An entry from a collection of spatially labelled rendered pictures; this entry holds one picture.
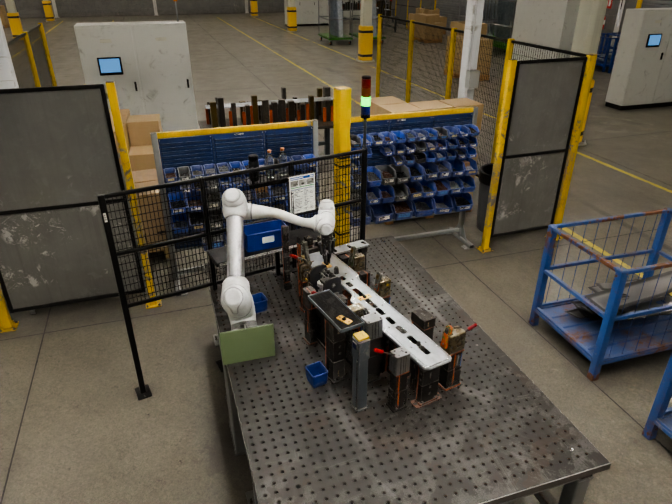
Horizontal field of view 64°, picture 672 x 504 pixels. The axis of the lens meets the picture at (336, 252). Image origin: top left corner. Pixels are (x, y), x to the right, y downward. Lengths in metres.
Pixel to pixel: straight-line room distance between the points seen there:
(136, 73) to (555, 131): 6.30
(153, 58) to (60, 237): 4.95
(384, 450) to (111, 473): 1.82
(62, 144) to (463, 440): 3.56
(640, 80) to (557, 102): 7.81
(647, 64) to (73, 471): 12.68
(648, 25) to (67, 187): 11.56
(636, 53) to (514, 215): 7.78
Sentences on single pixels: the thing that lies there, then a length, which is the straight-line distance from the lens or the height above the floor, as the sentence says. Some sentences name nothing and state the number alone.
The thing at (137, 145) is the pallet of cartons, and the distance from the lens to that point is 7.45.
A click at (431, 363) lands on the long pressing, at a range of 2.80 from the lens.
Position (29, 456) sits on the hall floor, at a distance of 4.16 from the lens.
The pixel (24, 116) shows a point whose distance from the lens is 4.70.
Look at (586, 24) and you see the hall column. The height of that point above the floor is 1.96.
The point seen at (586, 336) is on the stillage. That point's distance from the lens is 4.76.
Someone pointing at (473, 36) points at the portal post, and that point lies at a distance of 7.62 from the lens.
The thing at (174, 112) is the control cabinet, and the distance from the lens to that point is 9.54.
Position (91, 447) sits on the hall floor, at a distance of 4.04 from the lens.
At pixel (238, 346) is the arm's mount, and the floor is 0.82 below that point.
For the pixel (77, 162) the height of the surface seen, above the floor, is 1.40.
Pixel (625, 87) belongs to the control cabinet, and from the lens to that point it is 13.56.
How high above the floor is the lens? 2.75
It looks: 28 degrees down
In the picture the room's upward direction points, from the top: straight up
